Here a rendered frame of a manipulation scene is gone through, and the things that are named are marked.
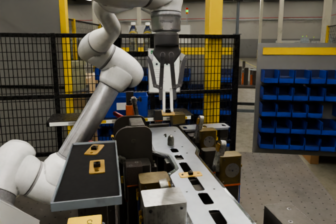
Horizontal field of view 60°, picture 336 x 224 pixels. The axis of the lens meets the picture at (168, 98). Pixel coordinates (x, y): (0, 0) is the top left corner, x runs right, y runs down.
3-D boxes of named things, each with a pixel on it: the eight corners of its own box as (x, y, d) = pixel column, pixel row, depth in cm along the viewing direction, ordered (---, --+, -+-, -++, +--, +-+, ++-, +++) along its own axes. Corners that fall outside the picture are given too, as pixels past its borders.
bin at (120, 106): (148, 116, 183) (148, 96, 181) (98, 118, 180) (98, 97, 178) (147, 110, 200) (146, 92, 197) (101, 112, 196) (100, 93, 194)
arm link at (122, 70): (21, 186, 132) (65, 201, 142) (21, 203, 118) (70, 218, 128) (107, 43, 141) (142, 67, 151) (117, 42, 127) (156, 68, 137)
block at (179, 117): (184, 169, 183) (185, 114, 177) (172, 170, 182) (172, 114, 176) (181, 164, 191) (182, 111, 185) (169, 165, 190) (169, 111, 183)
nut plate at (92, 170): (105, 173, 71) (104, 168, 71) (89, 174, 70) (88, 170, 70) (104, 160, 79) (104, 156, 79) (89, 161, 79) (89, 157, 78)
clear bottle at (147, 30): (153, 51, 204) (152, 22, 201) (143, 51, 203) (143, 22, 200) (151, 51, 211) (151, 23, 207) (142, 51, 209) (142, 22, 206)
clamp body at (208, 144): (220, 193, 155) (222, 130, 148) (199, 195, 152) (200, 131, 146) (216, 187, 161) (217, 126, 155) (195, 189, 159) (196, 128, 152)
